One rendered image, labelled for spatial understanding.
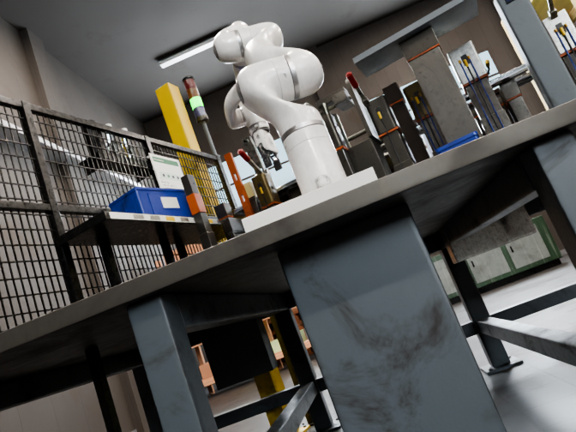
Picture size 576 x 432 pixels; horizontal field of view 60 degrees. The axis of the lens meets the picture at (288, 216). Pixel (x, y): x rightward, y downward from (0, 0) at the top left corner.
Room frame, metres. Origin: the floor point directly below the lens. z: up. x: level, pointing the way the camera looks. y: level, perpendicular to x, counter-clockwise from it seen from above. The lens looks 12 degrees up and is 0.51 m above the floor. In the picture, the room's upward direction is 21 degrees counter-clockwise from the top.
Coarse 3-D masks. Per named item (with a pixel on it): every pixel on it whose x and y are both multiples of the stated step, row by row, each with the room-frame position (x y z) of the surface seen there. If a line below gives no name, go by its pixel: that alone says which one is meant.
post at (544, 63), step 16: (496, 0) 1.26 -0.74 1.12; (512, 0) 1.24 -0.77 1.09; (528, 0) 1.23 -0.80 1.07; (512, 16) 1.25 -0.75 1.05; (528, 16) 1.24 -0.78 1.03; (512, 32) 1.27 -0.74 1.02; (528, 32) 1.24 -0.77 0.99; (544, 32) 1.23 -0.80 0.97; (528, 48) 1.25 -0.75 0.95; (544, 48) 1.24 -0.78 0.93; (528, 64) 1.28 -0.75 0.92; (544, 64) 1.24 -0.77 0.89; (560, 64) 1.23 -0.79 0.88; (544, 80) 1.25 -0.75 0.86; (560, 80) 1.24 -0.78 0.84; (544, 96) 1.28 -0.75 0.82; (560, 96) 1.25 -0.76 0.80
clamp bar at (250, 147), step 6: (246, 138) 1.78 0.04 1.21; (252, 138) 1.81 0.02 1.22; (246, 144) 1.78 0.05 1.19; (252, 144) 1.78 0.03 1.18; (246, 150) 1.79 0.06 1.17; (252, 150) 1.78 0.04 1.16; (252, 156) 1.79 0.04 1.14; (258, 156) 1.78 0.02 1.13; (258, 162) 1.79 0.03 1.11; (264, 168) 1.80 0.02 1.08; (258, 174) 1.80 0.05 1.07
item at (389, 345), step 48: (336, 240) 1.06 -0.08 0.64; (384, 240) 1.05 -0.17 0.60; (336, 288) 1.06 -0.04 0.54; (384, 288) 1.05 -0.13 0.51; (432, 288) 1.05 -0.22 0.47; (336, 336) 1.07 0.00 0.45; (384, 336) 1.06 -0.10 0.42; (432, 336) 1.05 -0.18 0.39; (336, 384) 1.07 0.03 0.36; (384, 384) 1.06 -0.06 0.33; (432, 384) 1.05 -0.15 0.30; (480, 384) 1.05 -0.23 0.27
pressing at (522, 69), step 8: (512, 72) 1.52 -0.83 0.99; (520, 72) 1.56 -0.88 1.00; (496, 80) 1.53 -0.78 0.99; (504, 80) 1.58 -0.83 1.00; (520, 80) 1.65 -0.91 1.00; (528, 80) 1.67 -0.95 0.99; (496, 88) 1.64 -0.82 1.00; (464, 96) 1.57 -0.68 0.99; (496, 96) 1.71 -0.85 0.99; (384, 152) 1.87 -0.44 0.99; (288, 184) 1.82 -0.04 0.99; (296, 184) 1.88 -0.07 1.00; (280, 192) 1.91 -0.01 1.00; (288, 192) 1.95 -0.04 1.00; (240, 208) 1.90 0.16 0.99
